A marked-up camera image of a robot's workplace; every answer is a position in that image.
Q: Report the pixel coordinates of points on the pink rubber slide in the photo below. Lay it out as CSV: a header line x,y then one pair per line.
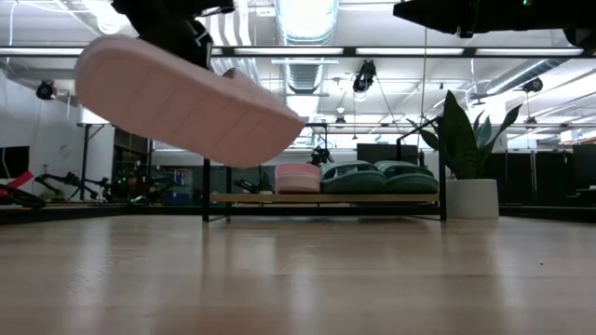
x,y
186,107
298,181

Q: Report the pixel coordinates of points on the green rubber slide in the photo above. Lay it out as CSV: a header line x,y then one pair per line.
x,y
354,183
414,183

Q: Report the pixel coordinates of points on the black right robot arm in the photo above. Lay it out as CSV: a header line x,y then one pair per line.
x,y
503,16

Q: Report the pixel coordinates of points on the black background robot arm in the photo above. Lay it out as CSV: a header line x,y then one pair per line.
x,y
70,179

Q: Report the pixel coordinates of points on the black monitor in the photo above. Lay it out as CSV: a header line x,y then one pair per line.
x,y
14,163

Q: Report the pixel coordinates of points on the red band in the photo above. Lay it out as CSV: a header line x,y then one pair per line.
x,y
21,179

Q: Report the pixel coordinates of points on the black cabinet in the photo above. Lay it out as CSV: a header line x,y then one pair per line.
x,y
386,153

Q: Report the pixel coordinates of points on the snake plant in white pot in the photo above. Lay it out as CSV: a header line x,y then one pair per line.
x,y
470,200

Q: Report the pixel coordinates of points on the black screen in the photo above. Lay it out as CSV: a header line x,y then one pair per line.
x,y
586,163

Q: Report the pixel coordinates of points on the silver ventilation duct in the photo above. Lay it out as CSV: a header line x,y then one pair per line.
x,y
305,18

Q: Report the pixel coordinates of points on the black ceiling camera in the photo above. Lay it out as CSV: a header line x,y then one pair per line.
x,y
533,85
364,76
46,90

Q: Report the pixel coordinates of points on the black high table frame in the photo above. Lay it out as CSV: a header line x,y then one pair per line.
x,y
85,153

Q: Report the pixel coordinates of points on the wooden shelf with black frame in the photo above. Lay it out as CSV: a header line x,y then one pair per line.
x,y
279,197

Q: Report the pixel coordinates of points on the black partition wall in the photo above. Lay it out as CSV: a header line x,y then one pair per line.
x,y
549,177

